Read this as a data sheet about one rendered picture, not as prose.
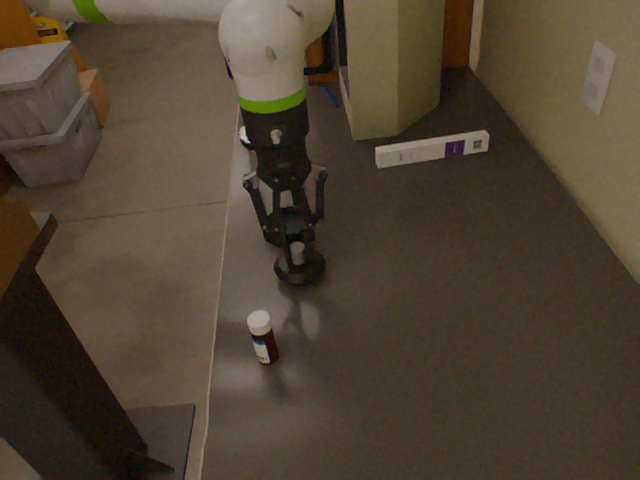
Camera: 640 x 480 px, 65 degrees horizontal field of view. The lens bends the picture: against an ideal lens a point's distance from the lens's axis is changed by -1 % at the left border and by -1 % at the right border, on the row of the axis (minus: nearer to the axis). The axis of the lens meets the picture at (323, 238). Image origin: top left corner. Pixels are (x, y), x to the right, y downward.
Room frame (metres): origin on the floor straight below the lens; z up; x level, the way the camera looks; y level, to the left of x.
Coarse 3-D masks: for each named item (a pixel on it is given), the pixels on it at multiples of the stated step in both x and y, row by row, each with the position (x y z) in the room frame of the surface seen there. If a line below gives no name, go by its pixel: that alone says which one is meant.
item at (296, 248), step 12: (300, 252) 0.65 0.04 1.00; (312, 252) 0.68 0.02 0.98; (276, 264) 0.66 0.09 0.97; (288, 264) 0.65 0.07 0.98; (300, 264) 0.65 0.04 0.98; (312, 264) 0.65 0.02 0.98; (324, 264) 0.65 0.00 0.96; (288, 276) 0.63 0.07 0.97; (300, 276) 0.62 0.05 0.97; (312, 276) 0.63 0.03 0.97
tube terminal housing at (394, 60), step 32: (352, 0) 1.11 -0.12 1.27; (384, 0) 1.11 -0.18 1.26; (416, 0) 1.16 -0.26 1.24; (352, 32) 1.11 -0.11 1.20; (384, 32) 1.11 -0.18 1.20; (416, 32) 1.16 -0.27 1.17; (352, 64) 1.11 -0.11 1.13; (384, 64) 1.11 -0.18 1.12; (416, 64) 1.17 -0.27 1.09; (352, 96) 1.11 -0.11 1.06; (384, 96) 1.11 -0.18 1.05; (416, 96) 1.17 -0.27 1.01; (352, 128) 1.12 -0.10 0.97; (384, 128) 1.11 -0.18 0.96
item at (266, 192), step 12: (240, 132) 0.79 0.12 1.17; (252, 144) 0.75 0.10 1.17; (252, 156) 0.76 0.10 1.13; (252, 168) 0.77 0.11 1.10; (264, 192) 0.75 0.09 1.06; (288, 192) 0.75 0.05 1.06; (264, 204) 0.76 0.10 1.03; (288, 204) 0.75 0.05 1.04; (288, 216) 0.74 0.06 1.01; (300, 216) 0.75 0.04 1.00; (288, 228) 0.74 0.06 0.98; (300, 228) 0.75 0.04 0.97
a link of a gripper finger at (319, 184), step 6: (324, 174) 0.65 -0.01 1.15; (318, 180) 0.65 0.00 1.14; (324, 180) 0.65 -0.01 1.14; (318, 186) 0.65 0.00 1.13; (318, 192) 0.65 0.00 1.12; (318, 198) 0.65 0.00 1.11; (318, 204) 0.65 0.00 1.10; (318, 210) 0.65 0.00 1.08; (318, 216) 0.65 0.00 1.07; (318, 222) 0.65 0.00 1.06
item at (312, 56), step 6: (312, 42) 1.42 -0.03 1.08; (318, 42) 1.42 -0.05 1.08; (330, 42) 1.42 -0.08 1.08; (312, 48) 1.42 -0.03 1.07; (318, 48) 1.42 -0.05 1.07; (306, 54) 1.43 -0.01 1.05; (312, 54) 1.42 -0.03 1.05; (318, 54) 1.42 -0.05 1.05; (306, 60) 1.43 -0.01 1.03; (312, 60) 1.43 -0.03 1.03; (318, 60) 1.42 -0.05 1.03; (306, 66) 1.43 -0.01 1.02
